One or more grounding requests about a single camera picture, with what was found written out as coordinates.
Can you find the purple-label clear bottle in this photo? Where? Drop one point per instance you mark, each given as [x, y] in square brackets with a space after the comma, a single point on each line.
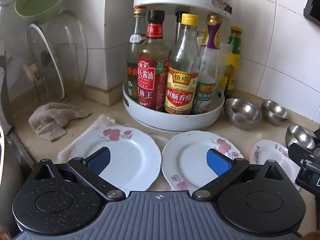
[210, 62]

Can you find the white two-tier turntable rack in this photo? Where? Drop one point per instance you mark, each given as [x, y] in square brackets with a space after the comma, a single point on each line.
[160, 0]

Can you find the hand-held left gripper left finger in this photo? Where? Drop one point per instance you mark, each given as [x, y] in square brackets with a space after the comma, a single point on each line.
[98, 158]

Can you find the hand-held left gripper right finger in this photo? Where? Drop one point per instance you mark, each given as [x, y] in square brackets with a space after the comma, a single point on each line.
[217, 161]

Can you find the white-rim glass pot lid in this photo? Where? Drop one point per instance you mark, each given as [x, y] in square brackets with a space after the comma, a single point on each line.
[50, 75]

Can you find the grey crumpled towel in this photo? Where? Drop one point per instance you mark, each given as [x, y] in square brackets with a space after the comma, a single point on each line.
[50, 120]

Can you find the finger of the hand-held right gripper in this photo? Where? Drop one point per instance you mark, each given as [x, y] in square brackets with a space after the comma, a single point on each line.
[297, 151]

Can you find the large glass dome lid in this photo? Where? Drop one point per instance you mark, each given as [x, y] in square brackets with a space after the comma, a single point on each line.
[72, 55]

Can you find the white flat cloth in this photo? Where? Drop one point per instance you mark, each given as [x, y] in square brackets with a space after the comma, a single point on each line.
[102, 121]

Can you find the green plastic basin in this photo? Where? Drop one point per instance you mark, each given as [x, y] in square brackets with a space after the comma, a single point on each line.
[40, 0]

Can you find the red-label soy sauce bottle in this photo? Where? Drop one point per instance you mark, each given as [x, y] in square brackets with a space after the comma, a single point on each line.
[152, 85]

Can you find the large floral white plate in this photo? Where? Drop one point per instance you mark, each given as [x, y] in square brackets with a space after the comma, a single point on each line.
[187, 155]
[130, 155]

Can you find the green-yellow label oil bottle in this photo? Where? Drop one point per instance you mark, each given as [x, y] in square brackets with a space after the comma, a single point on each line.
[233, 55]

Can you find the yellow-cap vinegar bottle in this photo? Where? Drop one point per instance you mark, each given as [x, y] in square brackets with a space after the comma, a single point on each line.
[180, 92]

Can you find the stainless steel bowl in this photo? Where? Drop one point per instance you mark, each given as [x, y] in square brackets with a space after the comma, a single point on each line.
[300, 135]
[245, 126]
[275, 110]
[240, 108]

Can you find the black range hood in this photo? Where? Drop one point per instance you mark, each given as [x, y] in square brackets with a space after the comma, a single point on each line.
[313, 5]

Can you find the small floral white plate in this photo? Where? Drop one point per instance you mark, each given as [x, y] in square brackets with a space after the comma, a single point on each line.
[265, 150]

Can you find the red-cap green-label clear bottle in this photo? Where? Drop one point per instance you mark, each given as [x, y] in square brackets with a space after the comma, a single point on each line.
[135, 42]

